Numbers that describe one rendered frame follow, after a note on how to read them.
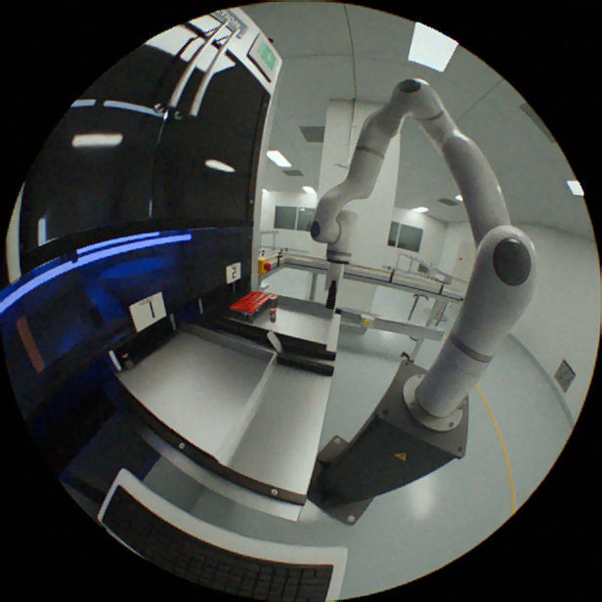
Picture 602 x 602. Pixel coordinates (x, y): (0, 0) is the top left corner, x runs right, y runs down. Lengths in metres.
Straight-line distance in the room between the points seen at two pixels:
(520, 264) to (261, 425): 0.47
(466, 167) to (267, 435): 0.60
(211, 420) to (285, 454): 0.14
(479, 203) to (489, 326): 0.23
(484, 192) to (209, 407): 0.65
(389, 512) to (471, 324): 1.18
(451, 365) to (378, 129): 0.59
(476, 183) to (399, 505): 1.44
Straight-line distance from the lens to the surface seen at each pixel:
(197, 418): 0.37
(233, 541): 0.40
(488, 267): 0.31
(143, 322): 0.44
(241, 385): 0.40
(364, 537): 1.30
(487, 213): 0.44
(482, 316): 0.36
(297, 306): 0.72
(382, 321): 1.64
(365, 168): 0.54
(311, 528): 1.21
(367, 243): 2.03
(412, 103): 0.49
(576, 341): 4.96
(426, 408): 0.48
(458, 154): 0.44
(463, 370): 0.41
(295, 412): 0.36
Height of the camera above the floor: 1.19
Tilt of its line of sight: 24 degrees down
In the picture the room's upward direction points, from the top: 7 degrees clockwise
